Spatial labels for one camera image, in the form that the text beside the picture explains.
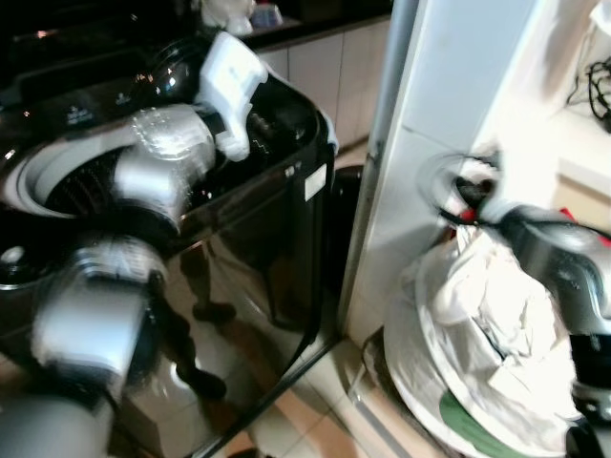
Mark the white cloth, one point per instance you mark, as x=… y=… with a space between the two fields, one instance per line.
x=487 y=305

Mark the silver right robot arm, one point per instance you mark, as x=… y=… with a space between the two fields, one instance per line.
x=563 y=258

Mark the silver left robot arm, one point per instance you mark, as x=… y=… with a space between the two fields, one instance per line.
x=95 y=324

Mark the black top-load washing machine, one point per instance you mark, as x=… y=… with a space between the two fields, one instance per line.
x=258 y=258

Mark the white sticker on washer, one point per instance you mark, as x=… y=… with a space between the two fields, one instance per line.
x=315 y=181

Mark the red cloth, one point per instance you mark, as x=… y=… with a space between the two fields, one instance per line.
x=570 y=215

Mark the tall white cabinet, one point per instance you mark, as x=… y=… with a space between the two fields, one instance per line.
x=449 y=95

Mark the white object on dark counter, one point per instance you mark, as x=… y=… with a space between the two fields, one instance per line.
x=227 y=13

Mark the white counter shelf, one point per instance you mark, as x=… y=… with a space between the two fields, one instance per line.
x=587 y=162

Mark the white and green laundry basket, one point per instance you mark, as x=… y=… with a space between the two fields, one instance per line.
x=449 y=405

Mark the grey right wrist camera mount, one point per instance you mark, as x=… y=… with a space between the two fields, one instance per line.
x=449 y=176

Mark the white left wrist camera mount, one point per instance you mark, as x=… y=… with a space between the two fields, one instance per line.
x=229 y=86

